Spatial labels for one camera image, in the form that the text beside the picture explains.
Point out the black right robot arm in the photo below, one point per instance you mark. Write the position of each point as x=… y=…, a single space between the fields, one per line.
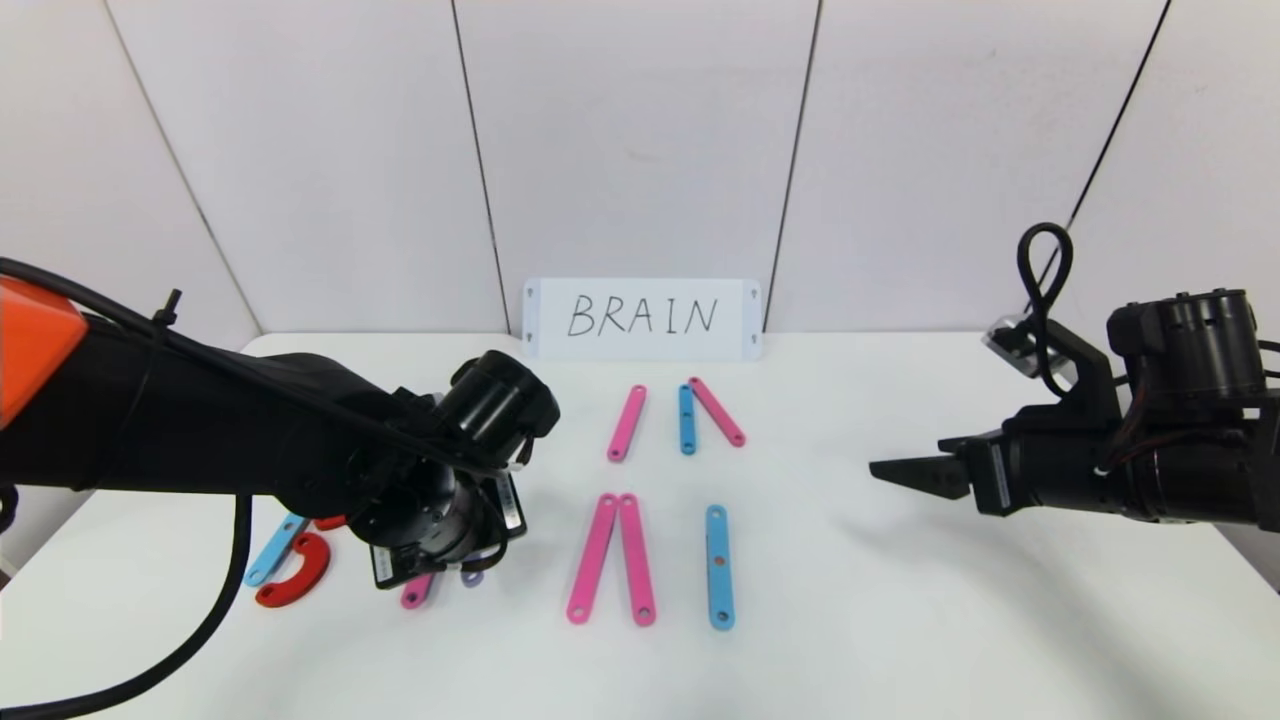
x=1210 y=480

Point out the short purple bar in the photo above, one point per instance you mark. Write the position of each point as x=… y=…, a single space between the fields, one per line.
x=472 y=579

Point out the white BRAIN sign card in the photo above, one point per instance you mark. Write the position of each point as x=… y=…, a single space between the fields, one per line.
x=545 y=320

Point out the black right camera bracket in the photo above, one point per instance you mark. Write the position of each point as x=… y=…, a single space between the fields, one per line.
x=1085 y=375

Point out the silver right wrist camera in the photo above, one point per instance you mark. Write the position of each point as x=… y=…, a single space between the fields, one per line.
x=1008 y=343

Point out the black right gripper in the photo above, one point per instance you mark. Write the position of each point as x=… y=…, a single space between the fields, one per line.
x=988 y=476

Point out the blue bar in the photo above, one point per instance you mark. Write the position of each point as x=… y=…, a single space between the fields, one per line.
x=687 y=420
x=268 y=560
x=719 y=590

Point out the pink bar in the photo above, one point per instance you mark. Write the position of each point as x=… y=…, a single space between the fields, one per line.
x=627 y=423
x=414 y=594
x=717 y=412
x=636 y=560
x=593 y=557

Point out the red curved piece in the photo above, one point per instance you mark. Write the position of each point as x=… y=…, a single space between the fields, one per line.
x=330 y=523
x=316 y=575

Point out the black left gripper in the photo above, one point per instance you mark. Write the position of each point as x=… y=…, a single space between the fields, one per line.
x=400 y=567

